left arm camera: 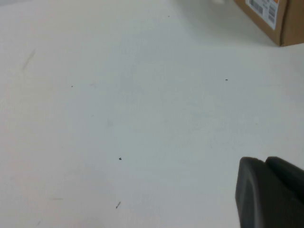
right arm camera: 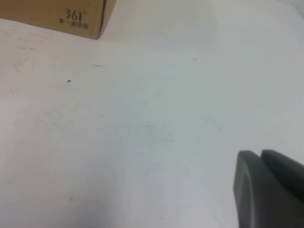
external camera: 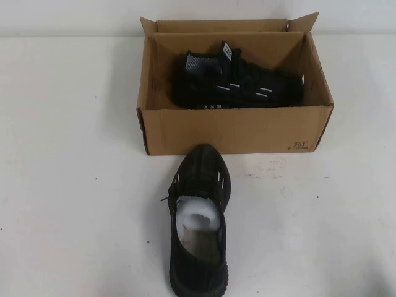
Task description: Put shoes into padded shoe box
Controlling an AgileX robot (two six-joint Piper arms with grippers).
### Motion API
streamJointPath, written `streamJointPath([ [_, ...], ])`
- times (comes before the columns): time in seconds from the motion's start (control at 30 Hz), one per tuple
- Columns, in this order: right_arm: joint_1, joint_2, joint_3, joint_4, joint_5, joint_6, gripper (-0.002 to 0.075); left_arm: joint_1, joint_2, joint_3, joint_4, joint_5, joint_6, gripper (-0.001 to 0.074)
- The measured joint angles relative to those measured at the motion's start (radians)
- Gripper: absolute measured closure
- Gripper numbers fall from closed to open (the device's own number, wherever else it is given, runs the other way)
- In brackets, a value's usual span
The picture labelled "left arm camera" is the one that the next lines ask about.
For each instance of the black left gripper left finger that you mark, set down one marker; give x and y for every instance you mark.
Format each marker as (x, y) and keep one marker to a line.
(251, 199)

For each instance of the brown cardboard shoe box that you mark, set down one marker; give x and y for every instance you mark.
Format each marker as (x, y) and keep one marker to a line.
(292, 23)

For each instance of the white barcode label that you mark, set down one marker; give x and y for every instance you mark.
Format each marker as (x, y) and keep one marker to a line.
(266, 9)

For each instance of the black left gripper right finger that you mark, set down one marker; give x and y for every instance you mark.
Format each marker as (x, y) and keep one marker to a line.
(287, 173)

